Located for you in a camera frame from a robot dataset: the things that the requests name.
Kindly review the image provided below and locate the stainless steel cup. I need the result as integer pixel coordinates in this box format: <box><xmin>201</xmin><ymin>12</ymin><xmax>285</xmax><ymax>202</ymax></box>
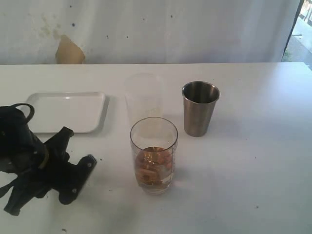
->
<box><xmin>182</xmin><ymin>81</ymin><xmax>220</xmax><ymax>137</ymax></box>

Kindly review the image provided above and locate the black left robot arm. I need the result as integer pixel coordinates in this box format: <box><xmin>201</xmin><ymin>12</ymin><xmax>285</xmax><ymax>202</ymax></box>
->
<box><xmin>0</xmin><ymin>103</ymin><xmax>74</xmax><ymax>216</ymax></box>

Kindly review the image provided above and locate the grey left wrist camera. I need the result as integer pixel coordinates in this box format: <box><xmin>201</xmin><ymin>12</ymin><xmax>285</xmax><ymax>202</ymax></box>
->
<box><xmin>55</xmin><ymin>154</ymin><xmax>97</xmax><ymax>205</ymax></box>

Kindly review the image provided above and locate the white rectangular plastic tray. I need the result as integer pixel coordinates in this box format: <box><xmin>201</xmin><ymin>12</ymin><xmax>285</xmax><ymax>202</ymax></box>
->
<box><xmin>26</xmin><ymin>92</ymin><xmax>107</xmax><ymax>134</ymax></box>

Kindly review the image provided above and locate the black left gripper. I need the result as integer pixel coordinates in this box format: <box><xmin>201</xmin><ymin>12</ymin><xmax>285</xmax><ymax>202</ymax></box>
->
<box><xmin>4</xmin><ymin>126</ymin><xmax>75</xmax><ymax>216</ymax></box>

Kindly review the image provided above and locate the wooden pieces and coin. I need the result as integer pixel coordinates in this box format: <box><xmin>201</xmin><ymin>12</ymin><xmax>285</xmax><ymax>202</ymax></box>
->
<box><xmin>135</xmin><ymin>146</ymin><xmax>174</xmax><ymax>189</ymax></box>

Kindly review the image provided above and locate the frosted translucent plastic cup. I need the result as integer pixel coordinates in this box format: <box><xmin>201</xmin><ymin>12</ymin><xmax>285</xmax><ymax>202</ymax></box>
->
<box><xmin>125</xmin><ymin>73</ymin><xmax>163</xmax><ymax>126</ymax></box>

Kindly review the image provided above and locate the clear measuring cup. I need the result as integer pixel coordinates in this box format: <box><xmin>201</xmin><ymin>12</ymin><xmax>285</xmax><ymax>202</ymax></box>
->
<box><xmin>130</xmin><ymin>117</ymin><xmax>178</xmax><ymax>195</ymax></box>

